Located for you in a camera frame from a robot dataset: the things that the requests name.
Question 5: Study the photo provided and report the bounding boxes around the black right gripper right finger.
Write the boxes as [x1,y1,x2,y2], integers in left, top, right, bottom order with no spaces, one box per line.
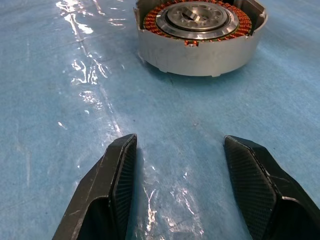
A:
[223,134,320,240]

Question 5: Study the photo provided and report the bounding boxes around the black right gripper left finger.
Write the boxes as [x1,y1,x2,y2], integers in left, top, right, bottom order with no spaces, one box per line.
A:
[51,133,138,240]

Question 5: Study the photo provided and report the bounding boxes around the silver motor housing copper windings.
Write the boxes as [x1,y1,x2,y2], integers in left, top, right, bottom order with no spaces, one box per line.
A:
[133,0,269,77]

